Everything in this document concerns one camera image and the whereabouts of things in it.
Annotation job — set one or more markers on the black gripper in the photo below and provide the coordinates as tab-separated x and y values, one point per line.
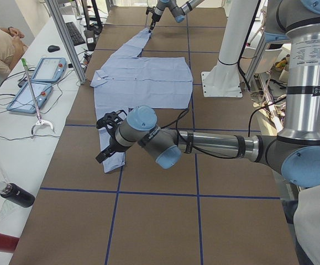
111	142
155	17

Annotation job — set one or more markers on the black keyboard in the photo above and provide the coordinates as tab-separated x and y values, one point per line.
74	33

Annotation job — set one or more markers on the upper blue teach pendant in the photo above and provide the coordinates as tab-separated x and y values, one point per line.
49	69

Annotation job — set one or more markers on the aluminium frame post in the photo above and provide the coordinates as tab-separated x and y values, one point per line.
66	39

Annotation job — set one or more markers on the black computer mouse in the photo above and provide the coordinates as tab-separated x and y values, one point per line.
53	48

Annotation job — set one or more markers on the lower blue teach pendant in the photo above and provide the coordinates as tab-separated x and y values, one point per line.
23	102

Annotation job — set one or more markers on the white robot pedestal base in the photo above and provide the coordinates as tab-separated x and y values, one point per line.
223	79

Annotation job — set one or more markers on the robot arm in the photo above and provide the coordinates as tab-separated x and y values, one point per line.
294	152
177	12

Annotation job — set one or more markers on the blue teach pendant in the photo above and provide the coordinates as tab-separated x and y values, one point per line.
23	102
49	69

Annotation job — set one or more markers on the blue striped button shirt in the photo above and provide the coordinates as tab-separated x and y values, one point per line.
140	85

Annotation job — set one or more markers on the reacher grabber stick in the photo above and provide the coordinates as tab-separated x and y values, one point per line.
41	121

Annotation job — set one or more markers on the black water bottle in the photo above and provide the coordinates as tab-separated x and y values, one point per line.
16	194

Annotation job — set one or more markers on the person in beige shirt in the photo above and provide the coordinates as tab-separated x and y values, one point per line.
12	49

